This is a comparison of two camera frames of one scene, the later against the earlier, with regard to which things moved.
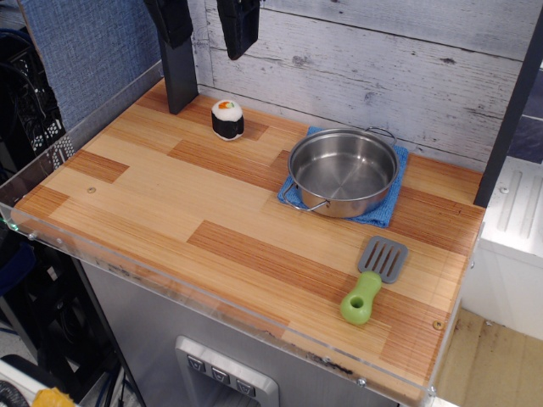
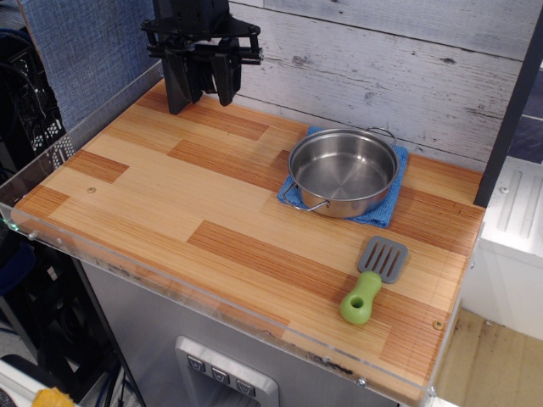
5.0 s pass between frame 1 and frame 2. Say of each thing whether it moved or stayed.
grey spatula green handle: stayed
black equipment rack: stayed
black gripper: moved
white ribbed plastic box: stayed
